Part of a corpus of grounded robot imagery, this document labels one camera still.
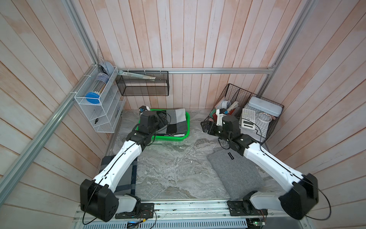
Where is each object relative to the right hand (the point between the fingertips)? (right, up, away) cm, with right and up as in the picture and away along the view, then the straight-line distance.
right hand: (207, 125), depth 78 cm
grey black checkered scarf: (-18, -1, +23) cm, 29 cm away
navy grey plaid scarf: (-47, -32, +3) cm, 57 cm away
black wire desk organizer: (+34, +6, +10) cm, 36 cm away
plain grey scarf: (+19, -29, +4) cm, 35 cm away
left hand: (-24, +1, +2) cm, 24 cm away
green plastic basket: (-24, -9, +19) cm, 32 cm away
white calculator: (+29, +7, +10) cm, 31 cm away
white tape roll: (+40, +8, +12) cm, 42 cm away
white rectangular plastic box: (+41, +13, +15) cm, 46 cm away
